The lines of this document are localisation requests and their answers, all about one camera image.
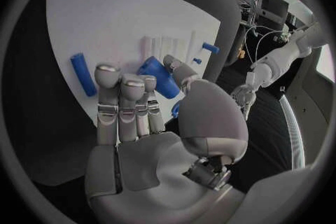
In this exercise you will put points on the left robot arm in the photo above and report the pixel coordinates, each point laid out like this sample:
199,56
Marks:
286,56

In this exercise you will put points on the long blue cylinder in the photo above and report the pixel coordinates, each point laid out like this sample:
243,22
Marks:
82,73

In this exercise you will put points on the small blue peg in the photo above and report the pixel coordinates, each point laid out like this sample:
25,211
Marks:
196,61

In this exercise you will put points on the white task board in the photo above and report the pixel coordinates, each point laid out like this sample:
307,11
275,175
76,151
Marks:
105,24

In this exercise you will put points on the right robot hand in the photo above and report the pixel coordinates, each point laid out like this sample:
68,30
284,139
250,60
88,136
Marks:
147,165

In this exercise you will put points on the large blue plug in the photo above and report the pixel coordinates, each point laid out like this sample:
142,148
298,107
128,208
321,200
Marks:
157,72

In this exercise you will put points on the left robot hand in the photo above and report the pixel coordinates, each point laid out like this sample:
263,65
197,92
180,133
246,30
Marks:
244,95

